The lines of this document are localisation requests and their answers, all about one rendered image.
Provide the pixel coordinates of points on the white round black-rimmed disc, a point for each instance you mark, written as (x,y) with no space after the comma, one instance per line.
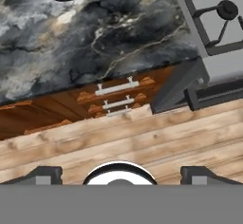
(101,177)

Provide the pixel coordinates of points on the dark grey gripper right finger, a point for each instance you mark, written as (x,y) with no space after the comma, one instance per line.
(197,174)

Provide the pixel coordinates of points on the grey stove with black grates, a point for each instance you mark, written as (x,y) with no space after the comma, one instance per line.
(215,60)

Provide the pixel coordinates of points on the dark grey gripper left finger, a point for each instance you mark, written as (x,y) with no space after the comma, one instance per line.
(44,174)

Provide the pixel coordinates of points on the brown wooden cupboard door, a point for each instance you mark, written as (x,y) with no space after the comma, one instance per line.
(34,117)

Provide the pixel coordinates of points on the brown wooden drawer front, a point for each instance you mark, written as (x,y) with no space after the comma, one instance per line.
(88,97)
(139,97)
(100,114)

